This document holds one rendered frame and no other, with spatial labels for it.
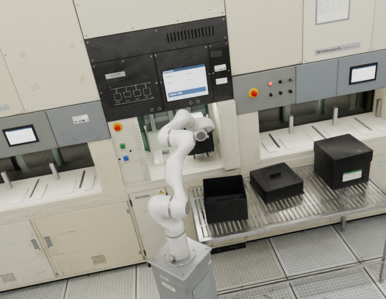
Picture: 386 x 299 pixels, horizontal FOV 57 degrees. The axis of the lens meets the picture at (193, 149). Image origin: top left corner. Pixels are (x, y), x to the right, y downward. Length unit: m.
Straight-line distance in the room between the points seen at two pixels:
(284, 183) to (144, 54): 1.27
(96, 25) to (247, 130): 1.23
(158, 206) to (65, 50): 1.11
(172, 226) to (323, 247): 1.65
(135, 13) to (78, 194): 1.39
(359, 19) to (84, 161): 2.33
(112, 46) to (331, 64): 1.46
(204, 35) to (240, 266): 1.87
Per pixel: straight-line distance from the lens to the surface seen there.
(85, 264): 3.23
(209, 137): 2.65
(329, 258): 3.21
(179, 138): 1.97
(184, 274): 2.10
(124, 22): 2.29
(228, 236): 2.27
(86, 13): 2.30
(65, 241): 3.08
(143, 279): 3.19
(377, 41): 2.79
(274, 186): 2.48
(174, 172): 1.94
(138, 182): 2.70
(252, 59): 2.45
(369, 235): 3.48
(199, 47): 2.34
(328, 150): 2.59
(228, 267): 3.12
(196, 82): 2.39
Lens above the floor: 2.31
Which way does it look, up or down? 29 degrees down
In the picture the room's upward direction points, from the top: 9 degrees counter-clockwise
